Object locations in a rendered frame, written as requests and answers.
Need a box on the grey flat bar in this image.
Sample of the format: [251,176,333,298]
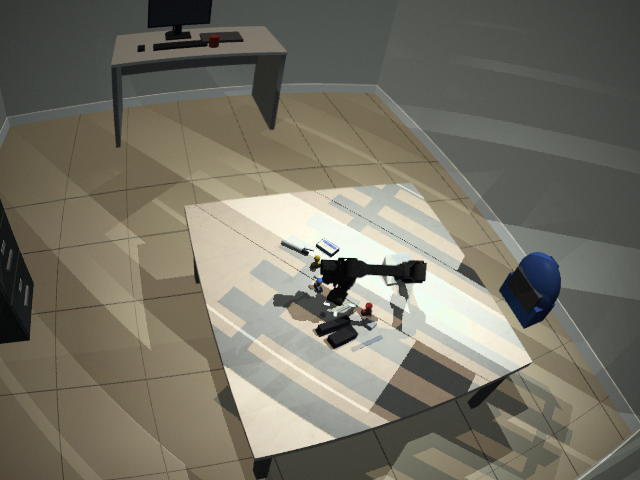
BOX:
[351,335,383,352]

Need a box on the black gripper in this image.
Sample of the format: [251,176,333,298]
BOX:
[327,279,356,306]

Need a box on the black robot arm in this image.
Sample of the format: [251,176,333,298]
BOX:
[320,257,427,288]

